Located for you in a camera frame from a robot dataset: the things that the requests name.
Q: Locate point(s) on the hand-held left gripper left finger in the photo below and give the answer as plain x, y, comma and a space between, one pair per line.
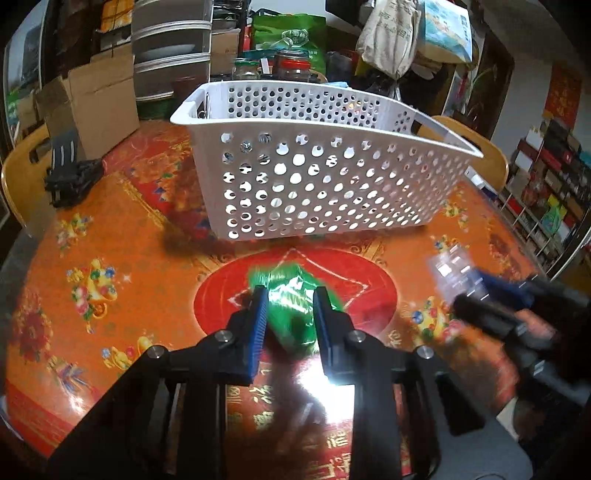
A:
258, 332

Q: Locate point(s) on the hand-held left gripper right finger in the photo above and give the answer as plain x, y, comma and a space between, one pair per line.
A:
323, 332

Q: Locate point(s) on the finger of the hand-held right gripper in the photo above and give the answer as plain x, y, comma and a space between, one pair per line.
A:
485, 314
503, 288

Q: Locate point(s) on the green foil packet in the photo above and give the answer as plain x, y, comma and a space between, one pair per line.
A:
293, 300

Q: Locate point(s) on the translucent purple plastic bag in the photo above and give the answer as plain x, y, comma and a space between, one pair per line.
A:
450, 267

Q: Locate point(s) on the white perforated plastic basket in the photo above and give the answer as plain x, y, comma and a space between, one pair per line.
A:
323, 184

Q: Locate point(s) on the shelf of small boxes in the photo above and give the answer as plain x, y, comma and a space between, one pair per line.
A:
549, 194

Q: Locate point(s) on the wooden chair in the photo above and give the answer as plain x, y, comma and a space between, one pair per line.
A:
489, 157
21, 184

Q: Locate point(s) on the black folding phone stand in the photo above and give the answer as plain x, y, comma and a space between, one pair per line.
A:
69, 180

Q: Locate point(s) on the light blue cloth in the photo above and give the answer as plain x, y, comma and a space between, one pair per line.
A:
339, 84

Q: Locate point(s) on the blue and white printed bag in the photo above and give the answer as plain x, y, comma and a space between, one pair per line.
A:
445, 32

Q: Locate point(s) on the clear glass jar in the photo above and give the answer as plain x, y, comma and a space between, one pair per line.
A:
244, 69

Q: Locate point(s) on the glass jar with red contents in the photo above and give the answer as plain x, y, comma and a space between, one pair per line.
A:
292, 68

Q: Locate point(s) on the cream canvas tote bag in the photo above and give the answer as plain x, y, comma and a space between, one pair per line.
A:
392, 41

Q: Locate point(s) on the open cardboard box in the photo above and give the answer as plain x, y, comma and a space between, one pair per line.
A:
101, 106

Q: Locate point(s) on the small cardboard box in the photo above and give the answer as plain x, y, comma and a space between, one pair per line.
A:
226, 50

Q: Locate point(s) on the grey stacked storage drawers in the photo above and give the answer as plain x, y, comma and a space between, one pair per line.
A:
171, 55

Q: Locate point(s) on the green shopping bag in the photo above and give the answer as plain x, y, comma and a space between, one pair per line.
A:
286, 37

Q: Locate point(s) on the red wall poster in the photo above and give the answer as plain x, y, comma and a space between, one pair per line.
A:
562, 92

